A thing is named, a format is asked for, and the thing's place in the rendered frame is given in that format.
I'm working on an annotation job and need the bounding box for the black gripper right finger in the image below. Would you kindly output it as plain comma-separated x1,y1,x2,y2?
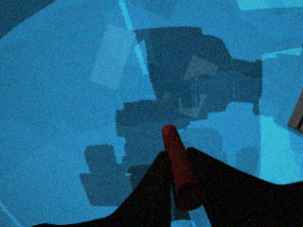
187,148,303,227

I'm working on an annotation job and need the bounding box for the dark red cylindrical peg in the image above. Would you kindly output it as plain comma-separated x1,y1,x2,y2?
162,125,205,212

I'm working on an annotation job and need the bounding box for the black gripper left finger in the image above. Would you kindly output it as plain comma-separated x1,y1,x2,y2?
31,151,171,227

